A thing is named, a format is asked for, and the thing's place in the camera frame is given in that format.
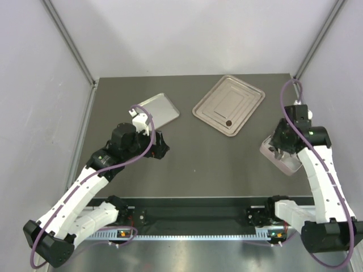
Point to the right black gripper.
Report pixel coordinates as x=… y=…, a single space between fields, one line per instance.
x=276 y=141

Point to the aluminium frame post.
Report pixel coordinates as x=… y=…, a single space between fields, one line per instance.
x=56 y=19
x=333 y=14

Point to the left aluminium frame post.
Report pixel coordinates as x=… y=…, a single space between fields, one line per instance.
x=56 y=19

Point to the metal serving tongs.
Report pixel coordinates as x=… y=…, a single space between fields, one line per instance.
x=278 y=153

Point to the small plain metal tray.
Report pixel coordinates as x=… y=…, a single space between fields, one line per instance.
x=161 y=109

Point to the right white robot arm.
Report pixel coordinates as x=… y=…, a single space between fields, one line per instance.
x=333 y=226

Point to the large stepped metal tray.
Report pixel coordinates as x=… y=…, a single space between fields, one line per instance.
x=229 y=99

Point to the slotted cable duct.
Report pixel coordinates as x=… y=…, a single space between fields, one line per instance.
x=259 y=234

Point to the pink chocolate tin box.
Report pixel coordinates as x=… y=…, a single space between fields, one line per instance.
x=268 y=151

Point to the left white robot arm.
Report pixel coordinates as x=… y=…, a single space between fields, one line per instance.
x=56 y=234

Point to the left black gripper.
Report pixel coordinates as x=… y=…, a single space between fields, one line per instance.
x=159 y=150

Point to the right aluminium frame post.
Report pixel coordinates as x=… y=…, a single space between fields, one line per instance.
x=333 y=14

